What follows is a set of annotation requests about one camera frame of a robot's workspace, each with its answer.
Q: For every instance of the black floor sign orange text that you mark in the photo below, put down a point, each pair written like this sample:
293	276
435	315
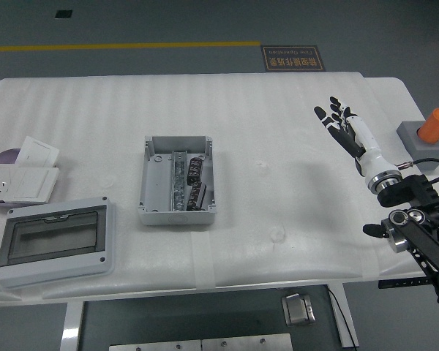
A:
292	58

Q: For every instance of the white table leg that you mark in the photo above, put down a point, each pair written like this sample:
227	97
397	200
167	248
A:
347	318
71	329

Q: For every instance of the black floor hatch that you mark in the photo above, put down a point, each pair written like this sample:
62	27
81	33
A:
63	14

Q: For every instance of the orange cylinder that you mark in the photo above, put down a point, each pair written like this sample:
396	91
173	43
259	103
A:
435	126

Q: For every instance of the metal mounting rail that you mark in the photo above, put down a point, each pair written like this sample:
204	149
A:
178	175

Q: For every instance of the grey open junction box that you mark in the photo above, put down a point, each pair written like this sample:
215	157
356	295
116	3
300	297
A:
157	183

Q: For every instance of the purple disc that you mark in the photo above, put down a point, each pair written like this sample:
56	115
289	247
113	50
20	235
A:
7	156

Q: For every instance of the white blank wall plate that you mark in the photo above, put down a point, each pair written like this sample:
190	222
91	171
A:
36	151

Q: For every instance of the grey block holder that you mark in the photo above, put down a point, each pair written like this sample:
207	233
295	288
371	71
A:
409	133

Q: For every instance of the white wall switch panel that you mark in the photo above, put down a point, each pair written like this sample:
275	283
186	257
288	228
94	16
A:
33	184

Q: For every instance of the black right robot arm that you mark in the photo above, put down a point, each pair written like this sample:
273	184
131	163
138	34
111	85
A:
409	190

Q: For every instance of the grey cover with dark window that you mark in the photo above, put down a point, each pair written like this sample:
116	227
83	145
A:
55	237

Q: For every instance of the silver metal floor bracket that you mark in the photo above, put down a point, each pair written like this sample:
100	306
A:
296	311

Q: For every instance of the white foam mat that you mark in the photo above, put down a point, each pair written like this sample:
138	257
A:
278	120

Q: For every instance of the grey metal plate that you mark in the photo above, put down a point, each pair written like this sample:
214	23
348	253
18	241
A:
247	343
153	346

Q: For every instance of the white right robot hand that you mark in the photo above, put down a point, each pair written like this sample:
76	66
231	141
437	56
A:
373	157

